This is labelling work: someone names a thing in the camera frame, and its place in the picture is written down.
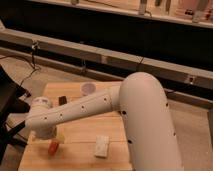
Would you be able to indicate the white sponge block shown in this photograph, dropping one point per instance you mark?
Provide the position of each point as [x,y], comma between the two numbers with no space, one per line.
[101,146]

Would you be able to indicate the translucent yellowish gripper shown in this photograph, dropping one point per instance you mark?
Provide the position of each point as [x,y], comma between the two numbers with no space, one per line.
[60,138]

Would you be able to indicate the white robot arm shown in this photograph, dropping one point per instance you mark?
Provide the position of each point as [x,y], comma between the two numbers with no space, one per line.
[142,102]

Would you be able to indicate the black chair base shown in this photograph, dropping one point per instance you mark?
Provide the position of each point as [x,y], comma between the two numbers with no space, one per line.
[10,102]

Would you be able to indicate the black rectangular block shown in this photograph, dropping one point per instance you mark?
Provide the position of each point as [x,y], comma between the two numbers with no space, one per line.
[62,100]

